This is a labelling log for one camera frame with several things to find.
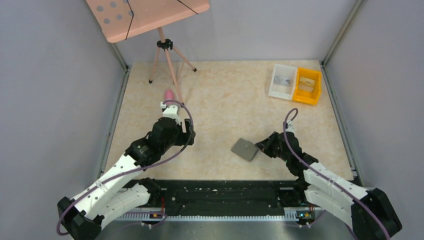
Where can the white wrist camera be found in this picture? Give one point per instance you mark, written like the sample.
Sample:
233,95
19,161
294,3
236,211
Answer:
171,110
290,128

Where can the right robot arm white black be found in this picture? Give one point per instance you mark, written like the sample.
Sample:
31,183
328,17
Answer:
367,212

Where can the grey-green leather card holder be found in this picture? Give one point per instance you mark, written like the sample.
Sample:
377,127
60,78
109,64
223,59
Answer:
245,149

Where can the card in white bin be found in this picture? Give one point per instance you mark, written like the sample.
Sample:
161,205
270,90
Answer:
282,80

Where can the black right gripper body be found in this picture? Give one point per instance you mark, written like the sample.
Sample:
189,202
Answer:
274,148

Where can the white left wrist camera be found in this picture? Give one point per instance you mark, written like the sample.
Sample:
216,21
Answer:
171,110

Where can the white plastic bin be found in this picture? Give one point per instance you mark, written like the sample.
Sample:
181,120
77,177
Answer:
282,92

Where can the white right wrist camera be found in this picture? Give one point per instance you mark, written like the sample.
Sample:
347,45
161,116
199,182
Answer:
290,128

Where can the yellow plastic bin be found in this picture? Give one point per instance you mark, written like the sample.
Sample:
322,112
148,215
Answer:
310,98

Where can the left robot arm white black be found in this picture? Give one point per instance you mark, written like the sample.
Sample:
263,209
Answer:
85,215

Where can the pink cylindrical bottle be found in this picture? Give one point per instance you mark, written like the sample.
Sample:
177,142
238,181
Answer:
169,95

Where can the aluminium frame rail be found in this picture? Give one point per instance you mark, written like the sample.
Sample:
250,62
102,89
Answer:
146,214

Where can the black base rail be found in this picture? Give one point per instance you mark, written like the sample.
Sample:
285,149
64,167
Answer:
227,198

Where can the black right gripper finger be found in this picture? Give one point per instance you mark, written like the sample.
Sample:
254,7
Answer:
264,143
264,149

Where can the card in yellow bin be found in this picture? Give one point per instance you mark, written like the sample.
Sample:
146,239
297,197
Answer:
306,84

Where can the pink music stand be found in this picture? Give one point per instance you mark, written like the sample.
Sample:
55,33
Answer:
120,20

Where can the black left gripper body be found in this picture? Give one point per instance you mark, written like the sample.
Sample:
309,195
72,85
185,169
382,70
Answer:
184,137

